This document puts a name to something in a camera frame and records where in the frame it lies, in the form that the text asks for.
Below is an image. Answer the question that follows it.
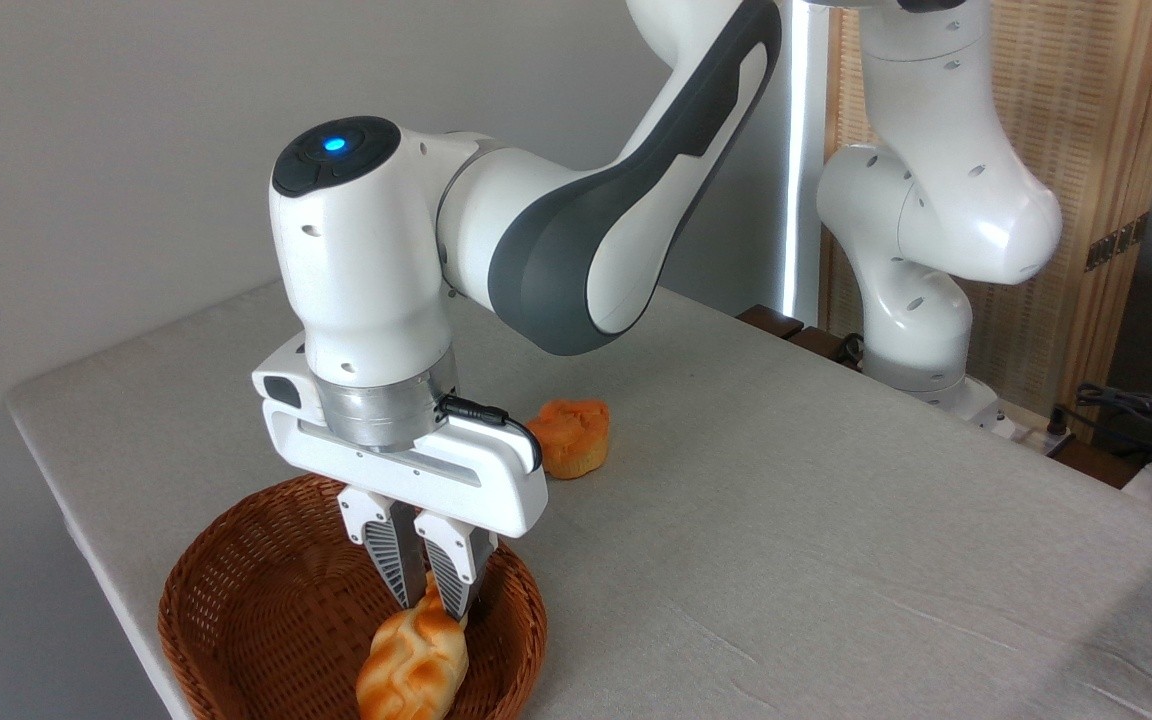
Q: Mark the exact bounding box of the braided golden bread loaf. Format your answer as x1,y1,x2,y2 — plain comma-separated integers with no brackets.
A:
355,571,471,720

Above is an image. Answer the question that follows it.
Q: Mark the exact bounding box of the bamboo folding screen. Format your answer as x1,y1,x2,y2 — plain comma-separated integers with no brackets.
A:
818,0,1152,443

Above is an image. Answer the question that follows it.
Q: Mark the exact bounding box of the dark metal screen hinge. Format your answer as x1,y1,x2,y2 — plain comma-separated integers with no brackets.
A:
1083,211,1151,274

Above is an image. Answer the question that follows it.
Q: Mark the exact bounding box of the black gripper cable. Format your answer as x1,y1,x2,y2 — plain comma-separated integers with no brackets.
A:
433,392,545,474

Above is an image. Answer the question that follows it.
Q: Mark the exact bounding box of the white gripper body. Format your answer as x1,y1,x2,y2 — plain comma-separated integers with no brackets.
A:
251,334,550,539

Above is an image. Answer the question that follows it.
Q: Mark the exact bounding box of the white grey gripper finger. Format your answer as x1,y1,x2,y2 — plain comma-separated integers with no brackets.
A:
336,486,428,610
412,509,500,624

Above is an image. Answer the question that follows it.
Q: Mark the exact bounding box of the orange muffin bread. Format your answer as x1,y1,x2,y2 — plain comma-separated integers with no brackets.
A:
525,398,612,481

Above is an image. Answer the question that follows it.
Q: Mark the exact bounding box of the brown wicker basket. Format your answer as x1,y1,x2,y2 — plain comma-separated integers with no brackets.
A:
157,472,549,720

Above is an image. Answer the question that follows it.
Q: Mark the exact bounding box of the black cable bundle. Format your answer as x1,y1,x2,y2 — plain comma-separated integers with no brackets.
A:
1073,382,1152,473

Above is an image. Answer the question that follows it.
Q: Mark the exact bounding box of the dark brown wooden block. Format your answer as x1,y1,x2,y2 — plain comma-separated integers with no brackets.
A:
735,304,806,342
785,325,863,372

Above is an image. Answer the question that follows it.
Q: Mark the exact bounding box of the white power strip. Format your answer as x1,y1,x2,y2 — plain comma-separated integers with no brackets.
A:
994,400,1079,453

